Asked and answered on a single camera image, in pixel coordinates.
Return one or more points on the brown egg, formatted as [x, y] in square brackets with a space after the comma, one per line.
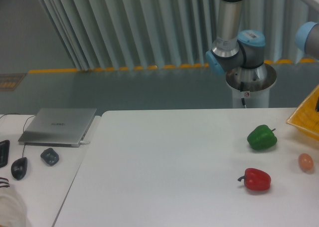
[305, 162]

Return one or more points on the white sleeved forearm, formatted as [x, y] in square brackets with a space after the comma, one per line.
[12, 212]

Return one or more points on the silver laptop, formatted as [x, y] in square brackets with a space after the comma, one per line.
[58, 127]

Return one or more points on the black keyboard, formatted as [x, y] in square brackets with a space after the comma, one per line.
[4, 152]

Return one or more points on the black computer mouse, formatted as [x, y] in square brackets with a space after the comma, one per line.
[19, 168]

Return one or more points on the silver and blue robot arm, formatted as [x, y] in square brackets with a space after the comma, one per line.
[252, 31]

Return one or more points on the dark grey small device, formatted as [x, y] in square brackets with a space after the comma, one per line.
[50, 157]

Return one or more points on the red bell pepper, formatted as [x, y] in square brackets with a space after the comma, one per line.
[255, 179]

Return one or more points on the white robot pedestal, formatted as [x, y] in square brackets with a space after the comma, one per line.
[251, 87]

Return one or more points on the grey pleated curtain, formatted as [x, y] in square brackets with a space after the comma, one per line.
[116, 34]

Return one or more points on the yellow plastic basket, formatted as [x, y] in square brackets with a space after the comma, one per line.
[306, 116]

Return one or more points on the green bell pepper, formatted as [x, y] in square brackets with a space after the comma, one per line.
[262, 138]

